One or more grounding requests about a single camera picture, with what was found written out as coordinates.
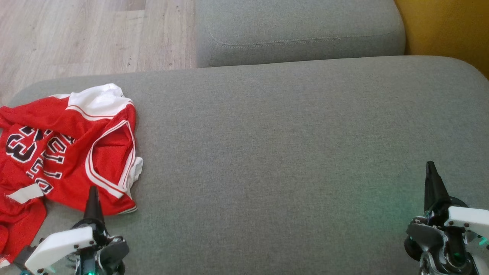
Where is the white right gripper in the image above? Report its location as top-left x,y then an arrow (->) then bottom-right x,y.
404,161 -> 489,275

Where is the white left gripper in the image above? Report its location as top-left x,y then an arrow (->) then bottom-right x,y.
24,186 -> 130,275

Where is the red basketball jersey number 23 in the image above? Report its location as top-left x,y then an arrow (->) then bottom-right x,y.
0,83 -> 144,215

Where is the red basketball shorts white trim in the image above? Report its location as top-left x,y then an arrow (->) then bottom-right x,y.
0,197 -> 47,268

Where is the wide yellow sofa back cushion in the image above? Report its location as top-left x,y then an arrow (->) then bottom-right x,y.
393,0 -> 489,80

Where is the medium grey sofa seat cushion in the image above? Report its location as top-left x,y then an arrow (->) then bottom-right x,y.
196,0 -> 406,68

